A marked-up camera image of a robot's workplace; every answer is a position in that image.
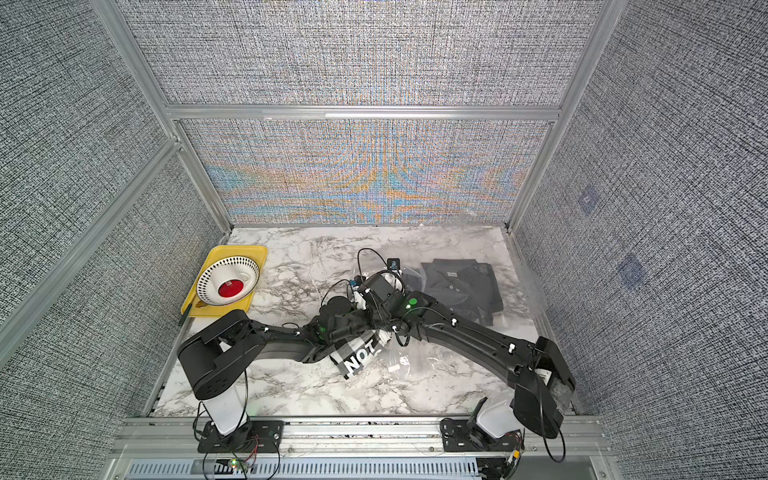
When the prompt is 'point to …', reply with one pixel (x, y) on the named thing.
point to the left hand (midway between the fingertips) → (405, 308)
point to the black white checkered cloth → (352, 354)
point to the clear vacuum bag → (431, 366)
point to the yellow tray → (192, 307)
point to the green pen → (184, 315)
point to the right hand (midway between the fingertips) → (387, 291)
